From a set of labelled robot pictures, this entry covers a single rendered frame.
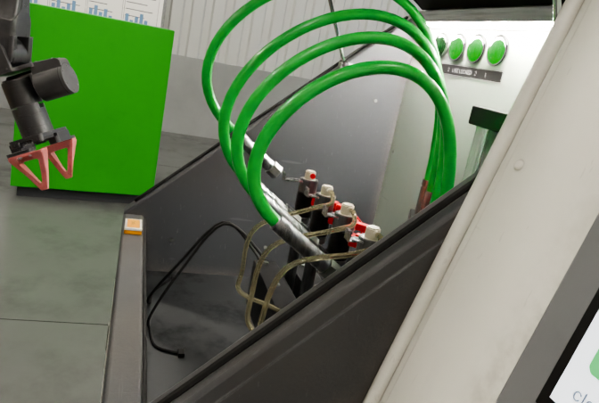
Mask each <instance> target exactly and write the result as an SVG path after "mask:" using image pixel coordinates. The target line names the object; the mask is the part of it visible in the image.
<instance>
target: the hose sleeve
mask: <svg viewBox="0 0 599 403"><path fill-rule="evenodd" d="M253 145H254V142H253V141H252V140H251V139H250V138H249V137H248V136H247V135H246V134H245V137H244V143H243V150H244V151H246V153H248V154H249V155H250V152H251V150H252V147H253ZM274 164H275V162H274V161H273V160H272V159H271V158H270V157H269V156H268V155H267V154H265V156H264V160H263V162H262V168H263V169H265V170H270V169H271V168H272V167H273V166H274Z"/></svg>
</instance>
